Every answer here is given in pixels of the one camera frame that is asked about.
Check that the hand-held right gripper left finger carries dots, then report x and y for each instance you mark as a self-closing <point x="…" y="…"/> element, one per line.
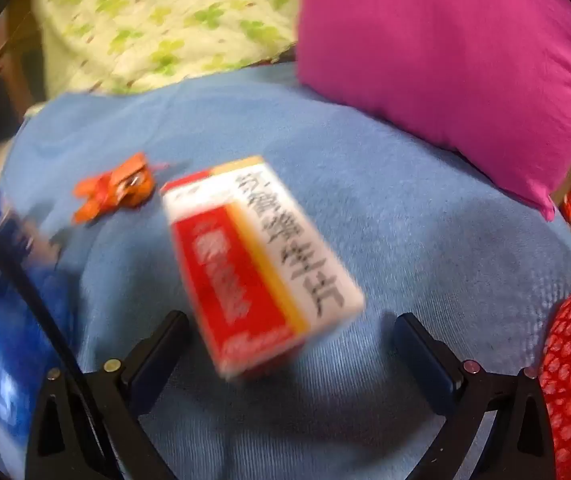
<point x="158" y="360"/>

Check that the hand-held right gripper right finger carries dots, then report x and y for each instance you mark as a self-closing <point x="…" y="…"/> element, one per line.
<point x="423" y="355"/>

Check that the red and white medicine box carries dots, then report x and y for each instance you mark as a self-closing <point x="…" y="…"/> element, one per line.
<point x="265" y="265"/>

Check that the blue plastic bag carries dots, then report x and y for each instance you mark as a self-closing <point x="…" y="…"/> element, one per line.
<point x="5" y="360"/>

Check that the orange wrapper bundle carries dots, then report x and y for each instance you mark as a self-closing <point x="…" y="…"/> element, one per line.
<point x="115" y="190"/>

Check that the light blue towel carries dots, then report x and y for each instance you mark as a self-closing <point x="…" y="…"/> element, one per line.
<point x="365" y="185"/>

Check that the magenta pillow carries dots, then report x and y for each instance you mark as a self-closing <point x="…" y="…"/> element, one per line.
<point x="440" y="60"/>

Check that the wooden cabinet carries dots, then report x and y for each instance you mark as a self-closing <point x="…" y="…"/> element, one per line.
<point x="5" y="60"/>

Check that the green floral quilt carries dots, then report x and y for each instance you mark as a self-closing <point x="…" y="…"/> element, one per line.
<point x="165" y="15"/>

